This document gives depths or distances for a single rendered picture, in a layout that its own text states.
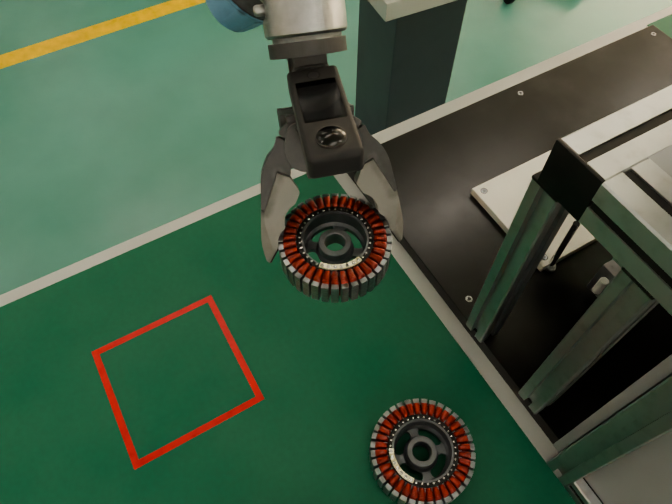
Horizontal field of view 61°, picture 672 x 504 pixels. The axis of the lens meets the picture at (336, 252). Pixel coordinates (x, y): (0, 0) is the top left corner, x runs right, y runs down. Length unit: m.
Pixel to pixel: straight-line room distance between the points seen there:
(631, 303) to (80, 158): 1.82
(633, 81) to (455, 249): 0.47
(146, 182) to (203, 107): 0.37
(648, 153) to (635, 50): 0.71
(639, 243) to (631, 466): 0.25
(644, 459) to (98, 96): 2.03
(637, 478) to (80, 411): 0.59
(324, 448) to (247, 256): 0.28
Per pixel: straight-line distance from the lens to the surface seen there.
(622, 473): 0.63
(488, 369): 0.73
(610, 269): 0.75
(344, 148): 0.45
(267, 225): 0.55
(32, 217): 1.97
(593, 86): 1.05
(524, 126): 0.94
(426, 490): 0.64
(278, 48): 0.52
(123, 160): 2.00
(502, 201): 0.82
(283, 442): 0.68
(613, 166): 0.43
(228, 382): 0.71
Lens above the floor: 1.41
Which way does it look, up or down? 58 degrees down
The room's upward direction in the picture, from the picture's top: straight up
